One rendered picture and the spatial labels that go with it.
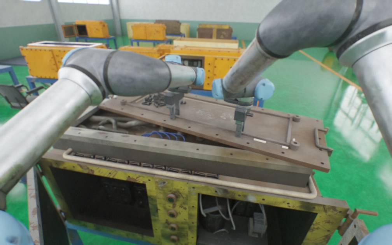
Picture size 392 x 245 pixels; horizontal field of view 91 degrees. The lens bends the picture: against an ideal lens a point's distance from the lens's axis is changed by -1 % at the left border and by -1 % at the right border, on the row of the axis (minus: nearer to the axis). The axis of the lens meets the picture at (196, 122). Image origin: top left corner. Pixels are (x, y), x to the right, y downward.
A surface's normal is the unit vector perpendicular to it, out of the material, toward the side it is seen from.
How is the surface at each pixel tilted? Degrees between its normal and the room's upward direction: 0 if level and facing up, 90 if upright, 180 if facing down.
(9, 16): 90
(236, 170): 90
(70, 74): 64
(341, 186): 0
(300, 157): 0
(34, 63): 90
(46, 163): 90
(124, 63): 47
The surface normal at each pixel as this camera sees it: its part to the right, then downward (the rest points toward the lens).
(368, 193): 0.02, -0.87
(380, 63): -0.81, -0.06
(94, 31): -0.19, 0.48
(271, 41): -0.68, 0.62
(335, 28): -0.01, 0.77
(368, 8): 0.22, 0.28
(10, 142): 0.54, -0.42
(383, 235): -0.32, -0.92
